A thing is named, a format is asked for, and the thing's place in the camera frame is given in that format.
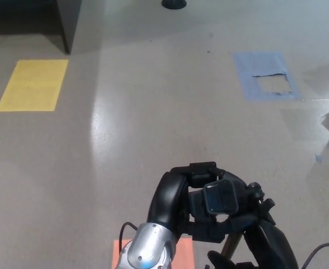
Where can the dark grey desk side panel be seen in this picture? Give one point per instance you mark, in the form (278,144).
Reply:
(70,25)

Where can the black round floor base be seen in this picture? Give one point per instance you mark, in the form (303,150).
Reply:
(173,3)

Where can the small blue tape scrap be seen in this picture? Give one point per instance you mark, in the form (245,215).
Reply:
(319,158)

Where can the yellow rectangular floor marking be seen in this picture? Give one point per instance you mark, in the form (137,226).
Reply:
(34,85)

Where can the torn blue floor marking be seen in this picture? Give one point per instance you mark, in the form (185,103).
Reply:
(256,63)

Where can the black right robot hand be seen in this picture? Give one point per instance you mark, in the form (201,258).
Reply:
(270,246)

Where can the orange rectangular floor marking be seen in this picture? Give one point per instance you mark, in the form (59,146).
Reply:
(186,252)

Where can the black telescopic phone stand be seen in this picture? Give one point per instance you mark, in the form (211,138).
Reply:
(220,196)

